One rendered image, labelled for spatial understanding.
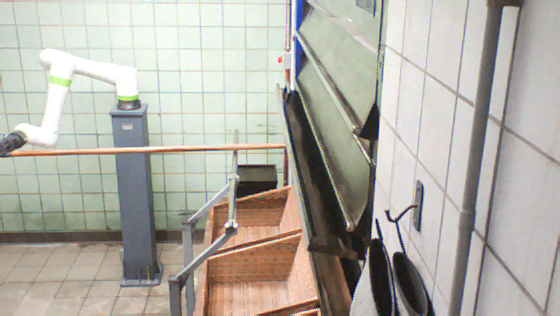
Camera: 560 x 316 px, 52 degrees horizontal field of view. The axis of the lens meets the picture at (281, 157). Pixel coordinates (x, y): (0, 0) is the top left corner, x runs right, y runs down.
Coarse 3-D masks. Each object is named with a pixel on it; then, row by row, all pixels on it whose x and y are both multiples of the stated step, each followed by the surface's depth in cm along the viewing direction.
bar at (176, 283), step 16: (224, 192) 258; (208, 208) 260; (192, 224) 263; (224, 240) 213; (192, 256) 269; (208, 256) 215; (192, 272) 270; (176, 288) 217; (192, 288) 273; (176, 304) 220; (192, 304) 276
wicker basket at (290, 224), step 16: (272, 192) 331; (288, 192) 332; (224, 208) 332; (240, 208) 334; (272, 208) 335; (288, 208) 327; (224, 224) 336; (240, 224) 337; (256, 224) 338; (272, 224) 338; (288, 224) 316; (256, 240) 281; (272, 240) 282; (224, 272) 286; (240, 272) 286
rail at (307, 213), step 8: (280, 88) 303; (280, 96) 285; (280, 104) 273; (288, 128) 234; (288, 136) 224; (288, 144) 218; (296, 152) 207; (296, 160) 199; (296, 168) 191; (296, 176) 186; (304, 184) 179; (304, 192) 173; (304, 200) 167; (304, 208) 162; (304, 216) 159; (312, 224) 153; (312, 232) 148; (312, 240) 147
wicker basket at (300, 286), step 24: (288, 240) 275; (216, 264) 276; (240, 264) 277; (264, 264) 278; (288, 264) 279; (216, 288) 277; (240, 288) 277; (264, 288) 277; (288, 288) 276; (312, 288) 235; (216, 312) 259; (240, 312) 259; (264, 312) 224; (288, 312) 225
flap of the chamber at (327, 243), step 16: (288, 112) 267; (304, 128) 248; (304, 144) 226; (288, 160) 210; (304, 160) 207; (320, 160) 212; (304, 176) 192; (320, 176) 195; (320, 192) 181; (320, 208) 169; (336, 208) 172; (304, 224) 157; (320, 224) 159; (336, 224) 161; (320, 240) 150; (336, 240) 152; (352, 240) 154; (352, 256) 149
